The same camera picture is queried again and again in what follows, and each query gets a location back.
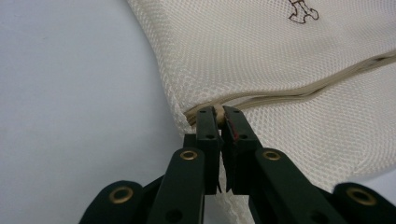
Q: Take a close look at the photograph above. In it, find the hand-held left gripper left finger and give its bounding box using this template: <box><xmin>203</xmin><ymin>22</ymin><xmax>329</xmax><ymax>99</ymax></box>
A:
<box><xmin>183</xmin><ymin>105</ymin><xmax>224</xmax><ymax>196</ymax></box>

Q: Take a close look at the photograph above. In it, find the white table mat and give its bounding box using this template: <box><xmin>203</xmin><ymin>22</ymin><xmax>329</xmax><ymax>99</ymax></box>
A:
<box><xmin>0</xmin><ymin>0</ymin><xmax>396</xmax><ymax>224</ymax></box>

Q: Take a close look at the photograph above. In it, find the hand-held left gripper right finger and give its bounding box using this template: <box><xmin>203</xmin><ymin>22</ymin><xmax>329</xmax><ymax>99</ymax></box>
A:
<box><xmin>220</xmin><ymin>105</ymin><xmax>263</xmax><ymax>196</ymax></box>

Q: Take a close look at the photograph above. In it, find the cream mesh laundry bag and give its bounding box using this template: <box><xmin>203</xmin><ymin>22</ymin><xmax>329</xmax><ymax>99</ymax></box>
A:
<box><xmin>126</xmin><ymin>0</ymin><xmax>396</xmax><ymax>224</ymax></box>

